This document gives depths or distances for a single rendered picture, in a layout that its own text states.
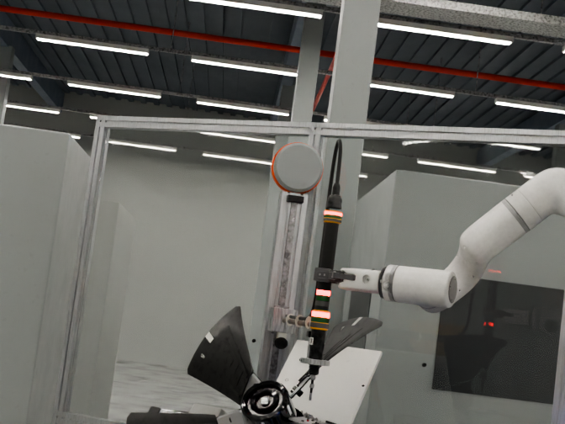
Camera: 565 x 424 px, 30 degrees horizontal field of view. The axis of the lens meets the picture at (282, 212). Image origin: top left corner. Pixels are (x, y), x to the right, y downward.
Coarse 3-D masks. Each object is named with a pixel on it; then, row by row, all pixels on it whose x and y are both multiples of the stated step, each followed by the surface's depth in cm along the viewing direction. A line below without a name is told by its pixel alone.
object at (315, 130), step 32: (96, 128) 377; (128, 128) 372; (160, 128) 365; (192, 128) 359; (224, 128) 353; (256, 128) 347; (288, 128) 343; (320, 128) 337; (352, 128) 332; (384, 128) 327; (416, 128) 322; (448, 128) 317; (480, 128) 313; (96, 160) 375; (96, 192) 374; (64, 352) 369; (288, 352) 330; (64, 384) 367; (64, 416) 365
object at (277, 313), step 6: (276, 306) 316; (282, 306) 316; (270, 312) 314; (276, 312) 307; (282, 312) 307; (288, 312) 307; (294, 312) 308; (270, 318) 312; (276, 318) 307; (282, 318) 307; (270, 324) 310; (276, 324) 306; (282, 324) 307; (270, 330) 309; (276, 330) 306; (282, 330) 307; (288, 330) 307; (294, 330) 307
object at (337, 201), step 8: (336, 184) 253; (336, 192) 252; (328, 200) 252; (336, 200) 251; (336, 208) 255; (312, 336) 249; (320, 336) 248; (312, 344) 248; (320, 344) 248; (312, 352) 248; (320, 352) 248; (312, 368) 248
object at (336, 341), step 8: (352, 320) 270; (360, 320) 266; (368, 320) 263; (376, 320) 260; (336, 328) 274; (344, 328) 269; (352, 328) 264; (360, 328) 260; (368, 328) 258; (376, 328) 256; (336, 336) 269; (344, 336) 262; (352, 336) 259; (360, 336) 256; (328, 344) 269; (336, 344) 260; (344, 344) 257; (328, 352) 259; (336, 352) 255; (328, 360) 254; (304, 376) 258
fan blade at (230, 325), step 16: (224, 320) 276; (240, 320) 271; (224, 336) 272; (240, 336) 268; (208, 352) 275; (224, 352) 270; (240, 352) 265; (192, 368) 277; (208, 368) 273; (224, 368) 268; (240, 368) 263; (208, 384) 272; (224, 384) 268; (240, 384) 262
